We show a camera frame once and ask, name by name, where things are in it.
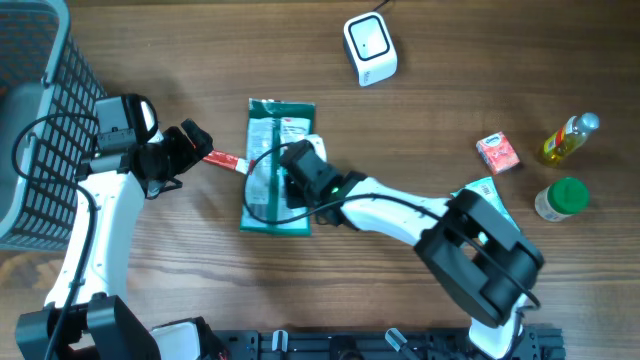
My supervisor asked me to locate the green lid jar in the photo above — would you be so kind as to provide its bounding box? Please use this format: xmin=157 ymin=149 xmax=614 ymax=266
xmin=534 ymin=177 xmax=590 ymax=222

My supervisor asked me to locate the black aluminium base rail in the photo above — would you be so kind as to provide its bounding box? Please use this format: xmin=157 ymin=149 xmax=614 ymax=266
xmin=215 ymin=325 xmax=567 ymax=360

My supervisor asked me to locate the white barcode scanner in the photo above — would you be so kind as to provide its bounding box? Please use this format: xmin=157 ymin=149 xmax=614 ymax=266
xmin=343 ymin=11 xmax=398 ymax=87

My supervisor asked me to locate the dark mesh shopping basket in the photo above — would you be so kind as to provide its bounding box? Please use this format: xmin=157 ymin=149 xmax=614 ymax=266
xmin=1 ymin=1 xmax=106 ymax=251

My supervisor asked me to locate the orange white small box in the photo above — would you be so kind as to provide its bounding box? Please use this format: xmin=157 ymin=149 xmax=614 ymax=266
xmin=476 ymin=132 xmax=520 ymax=175

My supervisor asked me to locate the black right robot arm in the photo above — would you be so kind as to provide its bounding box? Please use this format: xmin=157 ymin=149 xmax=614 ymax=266
xmin=286 ymin=167 xmax=544 ymax=359

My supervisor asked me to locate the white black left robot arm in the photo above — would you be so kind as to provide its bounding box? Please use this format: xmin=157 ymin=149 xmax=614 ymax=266
xmin=16 ymin=119 xmax=228 ymax=359

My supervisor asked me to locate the black right camera cable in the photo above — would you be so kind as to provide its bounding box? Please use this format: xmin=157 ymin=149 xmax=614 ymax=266
xmin=242 ymin=142 xmax=542 ymax=360

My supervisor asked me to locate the green wipes packet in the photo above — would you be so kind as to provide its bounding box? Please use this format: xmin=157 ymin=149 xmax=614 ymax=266
xmin=240 ymin=98 xmax=315 ymax=236

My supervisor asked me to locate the yellow oil bottle silver cap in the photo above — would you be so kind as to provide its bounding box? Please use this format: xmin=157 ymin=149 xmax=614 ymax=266
xmin=538 ymin=112 xmax=600 ymax=167

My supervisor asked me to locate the red white candy stick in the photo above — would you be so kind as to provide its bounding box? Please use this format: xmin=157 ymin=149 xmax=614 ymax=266
xmin=203 ymin=150 xmax=255 ymax=175

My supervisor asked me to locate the teal white small sachet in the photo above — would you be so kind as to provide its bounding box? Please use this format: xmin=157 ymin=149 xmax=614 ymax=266
xmin=451 ymin=177 xmax=518 ymax=229

